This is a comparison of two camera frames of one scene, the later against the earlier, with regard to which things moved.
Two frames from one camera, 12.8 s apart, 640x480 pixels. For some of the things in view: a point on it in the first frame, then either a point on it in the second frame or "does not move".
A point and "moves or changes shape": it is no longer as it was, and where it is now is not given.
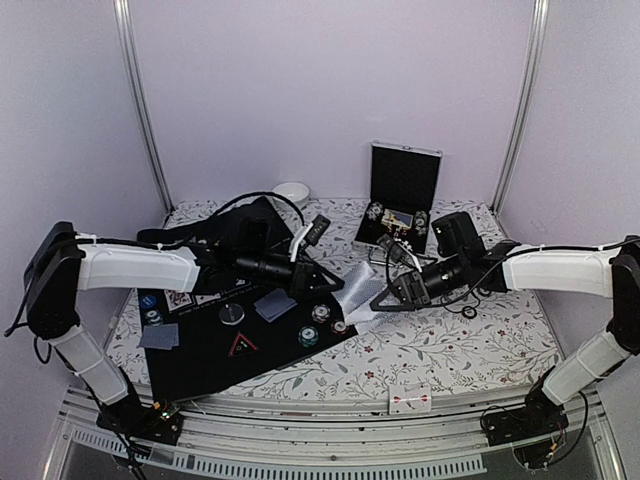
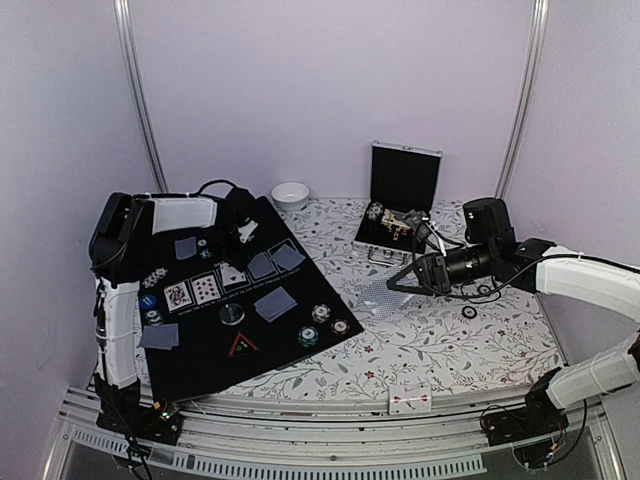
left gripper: [303, 277] to [243, 258]
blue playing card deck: [357, 286] moves or changes shape
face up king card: [176, 300] does not move
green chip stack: [308, 336] does not move
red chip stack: [339, 327] does not move
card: [283, 303] does not move
